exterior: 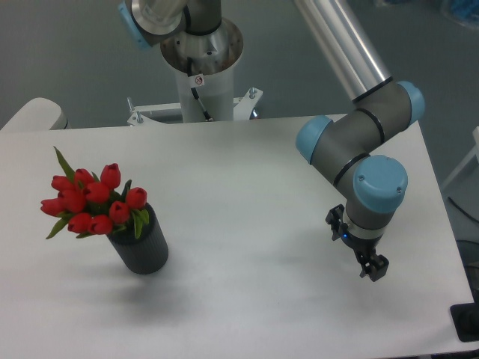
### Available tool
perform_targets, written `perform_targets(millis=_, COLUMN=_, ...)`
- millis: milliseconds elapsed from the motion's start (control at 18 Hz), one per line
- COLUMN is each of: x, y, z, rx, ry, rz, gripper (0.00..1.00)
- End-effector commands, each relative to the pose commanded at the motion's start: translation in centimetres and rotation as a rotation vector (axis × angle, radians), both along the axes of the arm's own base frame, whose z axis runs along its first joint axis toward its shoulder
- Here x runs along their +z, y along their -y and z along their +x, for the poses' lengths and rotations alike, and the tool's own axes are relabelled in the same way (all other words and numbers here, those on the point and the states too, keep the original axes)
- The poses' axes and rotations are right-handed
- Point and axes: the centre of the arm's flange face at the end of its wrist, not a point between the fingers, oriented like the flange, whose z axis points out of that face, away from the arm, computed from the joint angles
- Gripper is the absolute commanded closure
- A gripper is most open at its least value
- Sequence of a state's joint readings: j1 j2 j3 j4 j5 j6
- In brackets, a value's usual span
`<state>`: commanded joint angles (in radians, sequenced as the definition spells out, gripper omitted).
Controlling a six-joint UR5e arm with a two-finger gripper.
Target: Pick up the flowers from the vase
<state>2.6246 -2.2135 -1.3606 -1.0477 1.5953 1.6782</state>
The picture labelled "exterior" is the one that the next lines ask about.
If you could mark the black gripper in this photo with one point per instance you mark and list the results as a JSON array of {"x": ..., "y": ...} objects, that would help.
[{"x": 362, "y": 241}]

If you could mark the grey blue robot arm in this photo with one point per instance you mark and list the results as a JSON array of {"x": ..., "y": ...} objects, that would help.
[{"x": 341, "y": 150}]

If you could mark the dark grey ribbed vase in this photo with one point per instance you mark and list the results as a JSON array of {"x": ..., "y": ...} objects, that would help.
[{"x": 144, "y": 255}]

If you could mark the black device at table edge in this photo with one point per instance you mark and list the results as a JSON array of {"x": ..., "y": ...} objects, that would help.
[{"x": 465, "y": 319}]

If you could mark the red tulip bouquet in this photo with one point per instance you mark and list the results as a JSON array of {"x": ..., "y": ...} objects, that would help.
[{"x": 88, "y": 204}]

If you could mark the white chair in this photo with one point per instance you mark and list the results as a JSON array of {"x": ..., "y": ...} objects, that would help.
[{"x": 39, "y": 114}]

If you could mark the white frame at right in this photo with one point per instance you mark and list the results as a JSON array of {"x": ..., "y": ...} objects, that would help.
[{"x": 466, "y": 165}]

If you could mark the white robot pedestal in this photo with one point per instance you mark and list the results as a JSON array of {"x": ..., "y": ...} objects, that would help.
[{"x": 203, "y": 68}]

